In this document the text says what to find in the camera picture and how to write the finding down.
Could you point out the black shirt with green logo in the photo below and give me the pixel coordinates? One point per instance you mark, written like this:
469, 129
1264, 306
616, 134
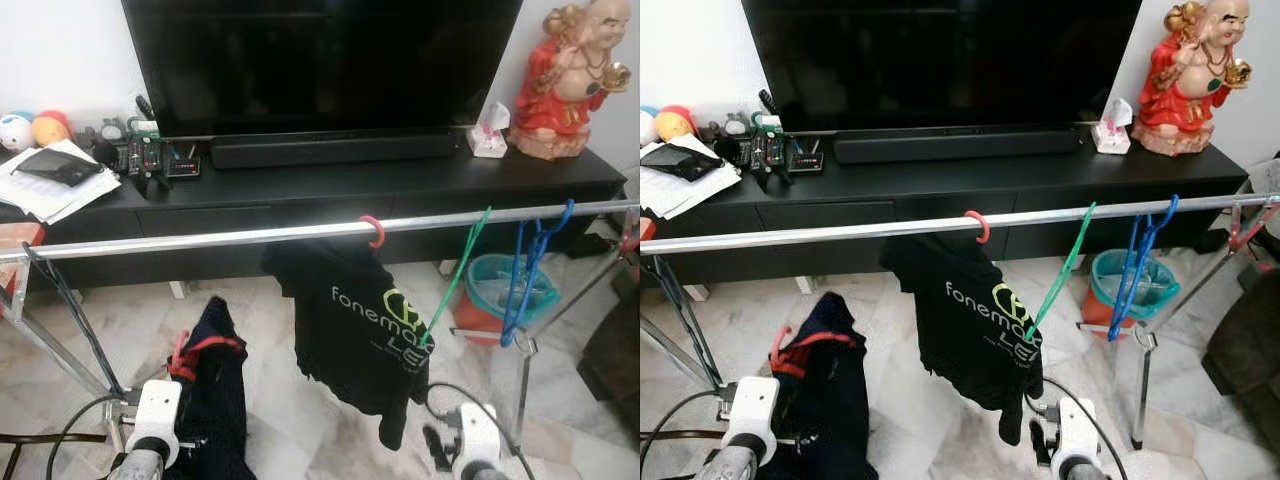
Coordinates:
960, 320
340, 320

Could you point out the navy shirt with red collar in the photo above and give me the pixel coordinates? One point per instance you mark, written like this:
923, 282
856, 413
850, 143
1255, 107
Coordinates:
830, 420
215, 420

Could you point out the red plastic hanger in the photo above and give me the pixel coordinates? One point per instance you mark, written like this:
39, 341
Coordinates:
378, 232
205, 345
984, 227
800, 345

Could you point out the green plastic hanger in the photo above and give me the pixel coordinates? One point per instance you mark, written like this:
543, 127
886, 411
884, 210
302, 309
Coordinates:
1060, 275
455, 280

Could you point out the blue plastic hanger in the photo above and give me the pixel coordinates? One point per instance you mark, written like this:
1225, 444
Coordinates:
1135, 270
528, 270

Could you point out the orange bin with teal bag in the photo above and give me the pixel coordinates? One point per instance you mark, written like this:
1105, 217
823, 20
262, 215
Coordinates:
480, 310
1095, 305

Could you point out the black television console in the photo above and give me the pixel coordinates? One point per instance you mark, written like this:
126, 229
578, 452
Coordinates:
350, 195
1000, 190

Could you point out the silver metal clothes rack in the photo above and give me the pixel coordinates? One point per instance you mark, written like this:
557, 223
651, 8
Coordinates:
850, 232
200, 239

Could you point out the black soundbar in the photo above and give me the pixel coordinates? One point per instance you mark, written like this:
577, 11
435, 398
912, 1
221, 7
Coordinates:
330, 150
950, 147

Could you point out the white pink tissue pack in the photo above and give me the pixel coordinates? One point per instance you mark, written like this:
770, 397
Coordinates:
1110, 135
487, 140

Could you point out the side table with lace cloth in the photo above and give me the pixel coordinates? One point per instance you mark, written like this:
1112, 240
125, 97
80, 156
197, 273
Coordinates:
1265, 175

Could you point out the white paper stack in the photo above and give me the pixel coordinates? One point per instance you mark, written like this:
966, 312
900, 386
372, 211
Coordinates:
690, 190
50, 195

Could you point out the black digital display box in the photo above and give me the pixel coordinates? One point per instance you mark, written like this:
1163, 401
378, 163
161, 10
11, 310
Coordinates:
805, 160
182, 165

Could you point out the red laughing Buddha statue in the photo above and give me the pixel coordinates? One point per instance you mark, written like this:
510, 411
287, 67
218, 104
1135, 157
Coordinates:
1190, 90
565, 95

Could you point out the black flat pouch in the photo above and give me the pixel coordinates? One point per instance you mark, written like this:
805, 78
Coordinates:
60, 165
685, 160

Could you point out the white blue ball toy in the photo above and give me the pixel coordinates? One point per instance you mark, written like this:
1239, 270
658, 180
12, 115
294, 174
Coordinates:
15, 132
646, 125

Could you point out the black flat television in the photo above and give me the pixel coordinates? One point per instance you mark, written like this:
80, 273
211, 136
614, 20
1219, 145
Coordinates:
940, 60
320, 60

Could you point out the orange yellow ball toy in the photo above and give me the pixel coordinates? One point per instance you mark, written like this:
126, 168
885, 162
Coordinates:
52, 128
675, 122

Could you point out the black remote control holder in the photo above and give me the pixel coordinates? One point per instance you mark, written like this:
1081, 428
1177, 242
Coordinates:
765, 150
143, 155

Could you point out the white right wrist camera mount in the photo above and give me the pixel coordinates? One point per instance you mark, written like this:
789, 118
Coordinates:
1078, 430
478, 435

